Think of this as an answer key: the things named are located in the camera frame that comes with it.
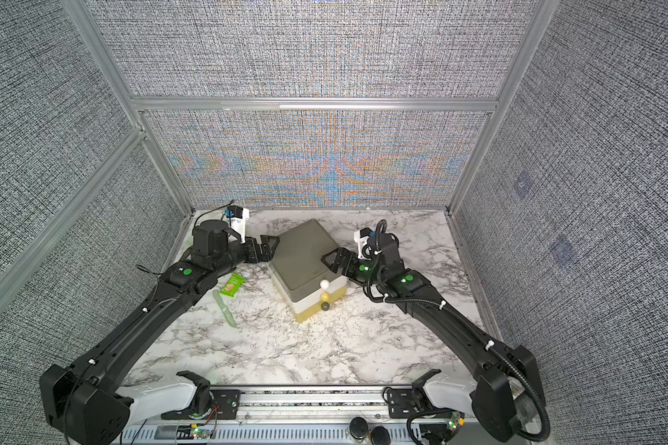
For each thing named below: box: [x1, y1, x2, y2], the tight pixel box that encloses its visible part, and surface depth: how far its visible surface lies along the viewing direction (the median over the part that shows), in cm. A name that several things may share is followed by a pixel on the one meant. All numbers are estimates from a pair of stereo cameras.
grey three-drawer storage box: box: [269, 218, 348, 324], surface depth 81 cm
